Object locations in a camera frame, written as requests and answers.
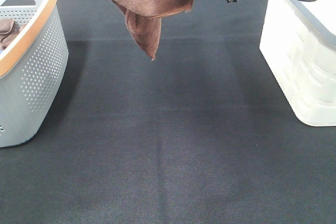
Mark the brown towel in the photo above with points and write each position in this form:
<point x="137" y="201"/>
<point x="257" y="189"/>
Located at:
<point x="143" y="19"/>

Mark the white plastic storage box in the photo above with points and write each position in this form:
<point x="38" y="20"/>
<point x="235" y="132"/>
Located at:
<point x="298" y="43"/>

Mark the grey basket with orange rim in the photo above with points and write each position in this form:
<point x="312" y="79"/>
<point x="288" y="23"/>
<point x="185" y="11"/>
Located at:
<point x="32" y="68"/>

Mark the brown towels in basket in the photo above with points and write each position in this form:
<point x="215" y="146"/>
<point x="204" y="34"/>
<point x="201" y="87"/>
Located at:
<point x="9" y="31"/>

